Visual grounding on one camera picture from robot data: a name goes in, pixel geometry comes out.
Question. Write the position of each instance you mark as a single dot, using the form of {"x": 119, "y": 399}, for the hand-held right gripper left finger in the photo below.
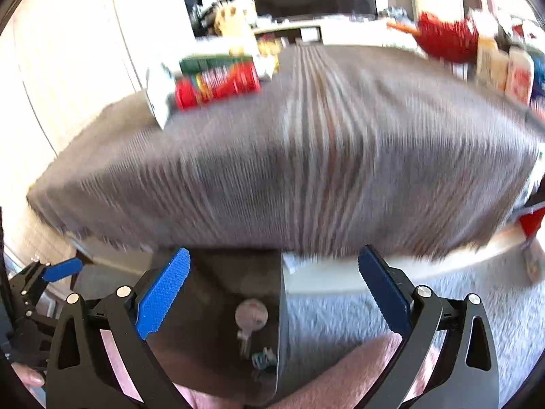
{"x": 164, "y": 294}

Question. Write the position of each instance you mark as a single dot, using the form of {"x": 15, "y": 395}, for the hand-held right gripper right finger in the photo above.
{"x": 383, "y": 294}

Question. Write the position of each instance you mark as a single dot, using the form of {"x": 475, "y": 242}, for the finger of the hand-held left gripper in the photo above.
{"x": 64, "y": 269}

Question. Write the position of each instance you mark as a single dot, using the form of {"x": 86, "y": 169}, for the dark grey bin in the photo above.
{"x": 221, "y": 281}

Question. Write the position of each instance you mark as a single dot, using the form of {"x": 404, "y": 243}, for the person's left hand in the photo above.
{"x": 30, "y": 377}

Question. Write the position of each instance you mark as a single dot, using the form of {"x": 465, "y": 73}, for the white low table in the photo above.
{"x": 340, "y": 277}

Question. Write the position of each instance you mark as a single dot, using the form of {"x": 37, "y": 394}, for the grey fluffy rug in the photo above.
{"x": 332, "y": 319}

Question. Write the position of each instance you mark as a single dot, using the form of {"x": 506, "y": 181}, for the pink fleece pants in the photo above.
{"x": 340, "y": 375}

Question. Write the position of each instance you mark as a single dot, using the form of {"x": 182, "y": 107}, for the grey plaid tablecloth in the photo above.
{"x": 298, "y": 157}

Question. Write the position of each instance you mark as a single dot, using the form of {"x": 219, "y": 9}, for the red packet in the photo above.
{"x": 532, "y": 221}

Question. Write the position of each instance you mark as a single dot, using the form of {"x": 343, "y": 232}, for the white box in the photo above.
{"x": 157, "y": 93}

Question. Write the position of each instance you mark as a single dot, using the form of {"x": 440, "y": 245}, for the red snack can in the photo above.
{"x": 217, "y": 85}

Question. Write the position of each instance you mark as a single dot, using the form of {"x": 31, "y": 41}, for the green snack package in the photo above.
{"x": 213, "y": 63}

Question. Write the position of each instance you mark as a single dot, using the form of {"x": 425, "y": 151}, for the white bottle with red label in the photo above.
{"x": 520, "y": 76}

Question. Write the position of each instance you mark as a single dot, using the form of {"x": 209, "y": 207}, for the red mesh bag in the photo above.
{"x": 447, "y": 38}

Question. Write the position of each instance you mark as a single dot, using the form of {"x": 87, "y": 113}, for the white television stand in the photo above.
{"x": 340, "y": 30}

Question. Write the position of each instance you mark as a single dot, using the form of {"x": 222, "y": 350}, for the yellow and white plush toy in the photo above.
{"x": 230, "y": 19}

